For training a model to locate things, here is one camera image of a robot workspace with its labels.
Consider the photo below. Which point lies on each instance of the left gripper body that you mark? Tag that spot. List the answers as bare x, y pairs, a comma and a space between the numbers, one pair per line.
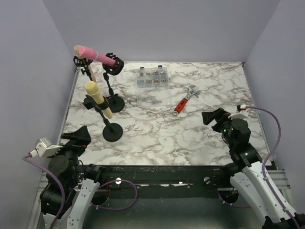
73, 151

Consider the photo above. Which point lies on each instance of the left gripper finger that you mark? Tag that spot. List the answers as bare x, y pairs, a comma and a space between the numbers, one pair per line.
83, 131
73, 137

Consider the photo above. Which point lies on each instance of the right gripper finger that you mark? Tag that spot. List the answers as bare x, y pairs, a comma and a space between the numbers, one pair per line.
208, 117
220, 113

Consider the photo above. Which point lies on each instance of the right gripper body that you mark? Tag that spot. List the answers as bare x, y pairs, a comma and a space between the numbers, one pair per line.
224, 124

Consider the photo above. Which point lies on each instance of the black round-base clip stand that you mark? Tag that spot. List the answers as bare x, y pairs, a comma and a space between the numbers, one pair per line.
112, 132

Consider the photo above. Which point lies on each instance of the black shock-mount round-base stand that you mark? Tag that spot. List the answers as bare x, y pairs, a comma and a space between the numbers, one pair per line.
116, 103

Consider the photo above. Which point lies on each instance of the yellow microphone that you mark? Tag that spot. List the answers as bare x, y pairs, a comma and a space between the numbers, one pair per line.
93, 90

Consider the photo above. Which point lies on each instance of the black tripod shock-mount stand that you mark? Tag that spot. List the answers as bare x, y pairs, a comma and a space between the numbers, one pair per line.
85, 67

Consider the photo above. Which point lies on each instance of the pink microphone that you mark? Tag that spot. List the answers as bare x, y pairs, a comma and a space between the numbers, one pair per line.
91, 54

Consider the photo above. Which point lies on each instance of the beige microphone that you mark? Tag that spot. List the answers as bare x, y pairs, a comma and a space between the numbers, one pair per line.
76, 51

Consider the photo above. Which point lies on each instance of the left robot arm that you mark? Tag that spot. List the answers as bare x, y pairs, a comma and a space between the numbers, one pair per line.
71, 185

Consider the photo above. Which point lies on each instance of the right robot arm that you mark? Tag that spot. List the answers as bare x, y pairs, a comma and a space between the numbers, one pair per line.
247, 172

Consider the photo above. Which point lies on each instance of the clear plastic screw organizer box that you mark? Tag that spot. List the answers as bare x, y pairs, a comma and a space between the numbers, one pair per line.
152, 86

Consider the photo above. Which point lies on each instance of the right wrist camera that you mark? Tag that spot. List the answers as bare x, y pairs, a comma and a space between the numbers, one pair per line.
241, 113

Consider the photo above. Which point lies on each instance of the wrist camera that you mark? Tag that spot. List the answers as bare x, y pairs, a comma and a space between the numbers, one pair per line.
44, 148
241, 113

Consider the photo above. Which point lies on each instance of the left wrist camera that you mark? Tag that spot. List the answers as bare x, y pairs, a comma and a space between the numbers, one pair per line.
44, 148

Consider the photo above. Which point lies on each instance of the red-handled adjustable wrench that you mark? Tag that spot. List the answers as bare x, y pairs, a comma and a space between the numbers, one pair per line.
182, 103

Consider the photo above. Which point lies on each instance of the black front mounting rail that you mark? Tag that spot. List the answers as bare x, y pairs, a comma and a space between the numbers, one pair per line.
123, 182

